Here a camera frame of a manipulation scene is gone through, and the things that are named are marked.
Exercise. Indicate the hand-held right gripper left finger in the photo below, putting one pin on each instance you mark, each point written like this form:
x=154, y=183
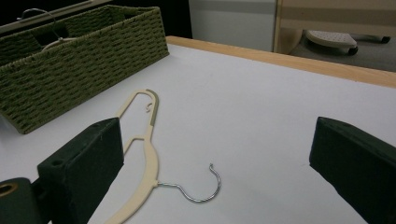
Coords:
x=84, y=165

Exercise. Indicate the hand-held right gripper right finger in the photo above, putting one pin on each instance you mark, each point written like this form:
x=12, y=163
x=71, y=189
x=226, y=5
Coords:
x=358, y=168

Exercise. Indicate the beige clothes hanger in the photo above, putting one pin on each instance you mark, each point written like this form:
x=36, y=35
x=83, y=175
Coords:
x=151, y=168
x=59, y=40

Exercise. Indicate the green woven basket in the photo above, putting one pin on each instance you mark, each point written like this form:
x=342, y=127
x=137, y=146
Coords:
x=87, y=68

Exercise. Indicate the light wooden cabinet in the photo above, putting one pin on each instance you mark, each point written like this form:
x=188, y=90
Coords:
x=336, y=18

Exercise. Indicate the white partition panel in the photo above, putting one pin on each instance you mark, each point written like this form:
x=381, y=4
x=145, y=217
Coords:
x=232, y=25

